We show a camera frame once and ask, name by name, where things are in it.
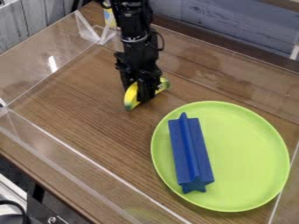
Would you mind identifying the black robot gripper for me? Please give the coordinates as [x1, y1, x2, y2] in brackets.
[114, 34, 162, 103]

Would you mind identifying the yellow toy banana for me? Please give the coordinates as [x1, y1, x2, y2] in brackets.
[124, 77, 170, 111]

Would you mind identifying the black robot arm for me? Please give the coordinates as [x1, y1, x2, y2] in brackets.
[98, 0, 164, 103]

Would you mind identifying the green round plate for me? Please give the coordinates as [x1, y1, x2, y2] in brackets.
[150, 101, 289, 212]

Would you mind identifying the blue star-shaped block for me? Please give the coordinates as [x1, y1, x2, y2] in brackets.
[168, 113, 214, 193]

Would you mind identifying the clear acrylic enclosure wall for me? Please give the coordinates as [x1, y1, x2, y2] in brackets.
[0, 10, 299, 224]

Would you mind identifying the black cable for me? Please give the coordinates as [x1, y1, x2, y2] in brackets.
[0, 199, 30, 224]

